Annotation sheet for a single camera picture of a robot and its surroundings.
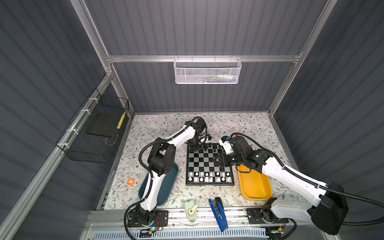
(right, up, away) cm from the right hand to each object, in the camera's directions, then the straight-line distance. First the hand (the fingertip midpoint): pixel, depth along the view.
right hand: (217, 160), depth 78 cm
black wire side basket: (-64, +13, -6) cm, 65 cm away
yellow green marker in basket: (-52, +21, +2) cm, 56 cm away
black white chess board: (-8, -8, +11) cm, 16 cm away
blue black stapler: (+1, -26, -2) cm, 27 cm away
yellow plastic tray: (+24, -17, +10) cm, 31 cm away
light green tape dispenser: (-14, -21, -7) cm, 26 cm away
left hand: (-12, +4, +19) cm, 23 cm away
